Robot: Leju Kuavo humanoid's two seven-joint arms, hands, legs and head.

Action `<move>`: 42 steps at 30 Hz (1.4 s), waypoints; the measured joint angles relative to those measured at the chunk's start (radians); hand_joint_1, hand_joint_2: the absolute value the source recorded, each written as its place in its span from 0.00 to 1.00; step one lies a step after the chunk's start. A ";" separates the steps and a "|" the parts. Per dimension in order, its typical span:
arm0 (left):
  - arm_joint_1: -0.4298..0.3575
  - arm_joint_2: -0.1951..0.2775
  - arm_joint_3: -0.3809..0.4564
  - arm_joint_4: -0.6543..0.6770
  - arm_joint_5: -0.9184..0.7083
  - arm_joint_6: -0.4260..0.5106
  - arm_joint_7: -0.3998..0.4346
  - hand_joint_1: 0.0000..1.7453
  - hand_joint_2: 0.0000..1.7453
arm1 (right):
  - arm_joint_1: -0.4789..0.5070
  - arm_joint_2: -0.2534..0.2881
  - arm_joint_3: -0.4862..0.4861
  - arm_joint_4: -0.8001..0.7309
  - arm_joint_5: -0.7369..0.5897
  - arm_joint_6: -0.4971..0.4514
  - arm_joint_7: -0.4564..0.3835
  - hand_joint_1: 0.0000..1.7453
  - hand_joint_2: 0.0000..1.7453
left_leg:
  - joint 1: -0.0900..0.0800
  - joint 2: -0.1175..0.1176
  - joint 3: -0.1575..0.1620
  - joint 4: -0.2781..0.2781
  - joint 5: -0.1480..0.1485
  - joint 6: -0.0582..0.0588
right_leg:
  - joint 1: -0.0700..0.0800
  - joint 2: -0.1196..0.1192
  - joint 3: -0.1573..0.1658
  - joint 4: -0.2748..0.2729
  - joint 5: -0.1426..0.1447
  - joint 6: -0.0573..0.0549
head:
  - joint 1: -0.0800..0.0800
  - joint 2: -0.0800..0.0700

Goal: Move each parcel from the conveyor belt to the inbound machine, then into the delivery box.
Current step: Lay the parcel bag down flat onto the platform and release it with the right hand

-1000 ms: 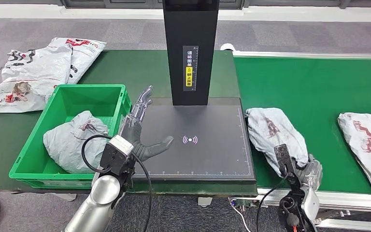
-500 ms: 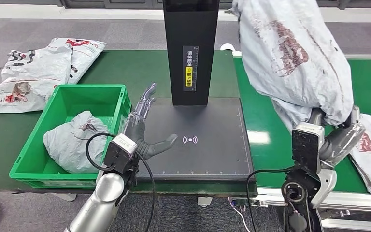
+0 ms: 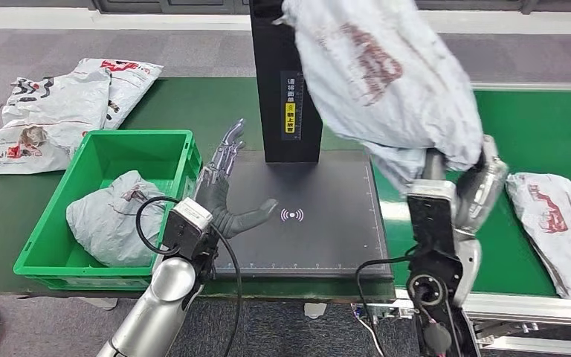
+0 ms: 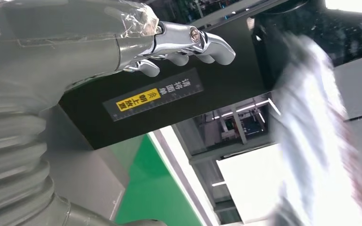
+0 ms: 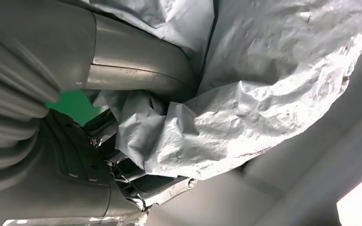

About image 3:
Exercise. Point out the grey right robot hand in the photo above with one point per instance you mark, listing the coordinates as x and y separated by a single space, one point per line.
485 192

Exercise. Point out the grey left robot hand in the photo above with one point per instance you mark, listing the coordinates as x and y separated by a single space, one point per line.
214 197

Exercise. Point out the grey courier parcel red print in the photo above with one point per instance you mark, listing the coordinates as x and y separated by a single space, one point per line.
556 231
389 88
108 222

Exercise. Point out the green conveyor belt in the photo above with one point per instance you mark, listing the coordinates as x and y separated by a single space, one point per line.
527 128

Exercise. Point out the black inbound scanner machine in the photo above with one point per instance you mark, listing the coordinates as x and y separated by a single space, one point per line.
315 236

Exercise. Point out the small conveyor control device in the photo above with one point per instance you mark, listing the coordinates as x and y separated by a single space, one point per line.
376 312

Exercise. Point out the dark green table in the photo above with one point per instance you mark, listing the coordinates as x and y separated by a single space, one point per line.
187 106

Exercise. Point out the green plastic crate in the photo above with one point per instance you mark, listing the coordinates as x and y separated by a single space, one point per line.
118 152

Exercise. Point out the white courier bag red logo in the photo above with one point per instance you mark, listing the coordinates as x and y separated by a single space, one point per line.
133 84

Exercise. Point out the white table foot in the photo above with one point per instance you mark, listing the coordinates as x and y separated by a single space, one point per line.
99 302
315 310

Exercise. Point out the white courier bag black print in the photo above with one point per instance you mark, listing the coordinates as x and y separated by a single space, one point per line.
54 113

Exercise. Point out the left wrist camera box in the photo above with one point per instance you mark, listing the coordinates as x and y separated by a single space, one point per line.
184 229

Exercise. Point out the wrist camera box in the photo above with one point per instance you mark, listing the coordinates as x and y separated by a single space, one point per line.
431 219
184 229

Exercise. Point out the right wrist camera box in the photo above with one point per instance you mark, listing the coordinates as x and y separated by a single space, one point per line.
431 219

